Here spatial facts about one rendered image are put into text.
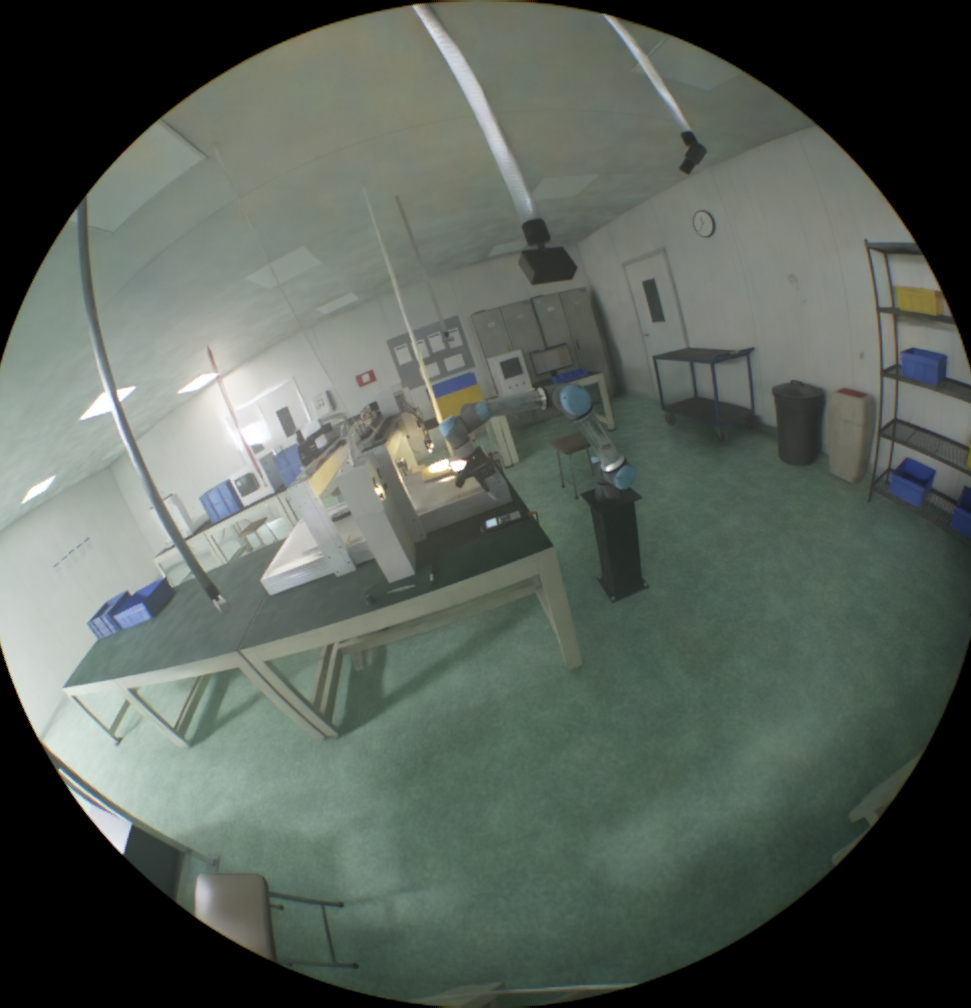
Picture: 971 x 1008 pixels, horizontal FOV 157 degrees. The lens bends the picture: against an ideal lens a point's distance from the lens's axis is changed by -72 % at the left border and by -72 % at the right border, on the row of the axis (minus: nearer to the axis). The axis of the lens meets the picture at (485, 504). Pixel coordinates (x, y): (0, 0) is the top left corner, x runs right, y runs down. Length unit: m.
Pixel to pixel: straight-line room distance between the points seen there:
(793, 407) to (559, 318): 3.82
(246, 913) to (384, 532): 1.51
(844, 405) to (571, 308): 4.24
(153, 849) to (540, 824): 1.84
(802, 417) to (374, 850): 3.82
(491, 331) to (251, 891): 5.86
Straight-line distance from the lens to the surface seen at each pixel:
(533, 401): 1.48
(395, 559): 1.37
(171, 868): 2.33
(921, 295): 2.72
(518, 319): 5.59
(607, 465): 1.56
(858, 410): 3.10
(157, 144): 1.80
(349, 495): 1.28
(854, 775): 1.74
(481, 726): 1.75
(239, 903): 1.51
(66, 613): 7.85
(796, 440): 3.36
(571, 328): 5.85
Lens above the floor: 1.46
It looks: 24 degrees down
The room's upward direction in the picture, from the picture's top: 20 degrees counter-clockwise
